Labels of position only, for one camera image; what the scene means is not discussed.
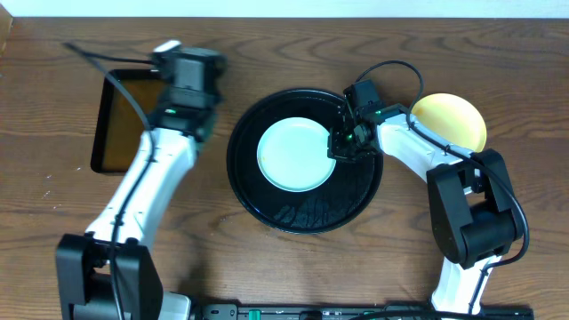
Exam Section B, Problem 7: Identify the light green plate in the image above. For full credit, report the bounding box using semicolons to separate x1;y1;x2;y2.
256;117;336;193

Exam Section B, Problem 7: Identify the yellow plate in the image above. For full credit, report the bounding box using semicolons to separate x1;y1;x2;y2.
412;93;487;152

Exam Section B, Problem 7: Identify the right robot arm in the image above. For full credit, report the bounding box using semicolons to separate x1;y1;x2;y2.
328;103;529;316

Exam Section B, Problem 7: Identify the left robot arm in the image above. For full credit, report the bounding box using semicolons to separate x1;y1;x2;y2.
55;107;216;319

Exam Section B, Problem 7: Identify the round black serving tray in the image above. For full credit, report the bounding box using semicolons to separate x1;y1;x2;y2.
227;88;383;234

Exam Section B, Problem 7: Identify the black rectangular water tray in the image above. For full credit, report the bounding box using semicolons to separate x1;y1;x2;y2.
91;69;164;174

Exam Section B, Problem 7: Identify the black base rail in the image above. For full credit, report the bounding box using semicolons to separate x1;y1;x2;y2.
195;302;535;320

